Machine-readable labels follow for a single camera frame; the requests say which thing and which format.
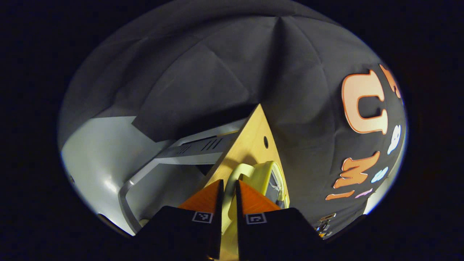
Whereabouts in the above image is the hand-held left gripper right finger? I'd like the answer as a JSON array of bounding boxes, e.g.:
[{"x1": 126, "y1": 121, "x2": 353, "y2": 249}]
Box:
[{"x1": 236, "y1": 180, "x2": 328, "y2": 261}]

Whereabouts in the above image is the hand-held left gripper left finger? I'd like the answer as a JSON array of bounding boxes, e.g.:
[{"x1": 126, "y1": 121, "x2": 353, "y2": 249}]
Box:
[{"x1": 133, "y1": 179, "x2": 224, "y2": 261}]

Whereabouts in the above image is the pale yellow suitcase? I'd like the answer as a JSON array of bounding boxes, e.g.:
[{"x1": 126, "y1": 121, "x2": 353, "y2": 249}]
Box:
[{"x1": 220, "y1": 161, "x2": 290, "y2": 234}]

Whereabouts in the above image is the grey metal table frame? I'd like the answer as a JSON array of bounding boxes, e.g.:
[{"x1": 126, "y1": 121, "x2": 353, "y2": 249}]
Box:
[{"x1": 119, "y1": 118, "x2": 250, "y2": 233}]

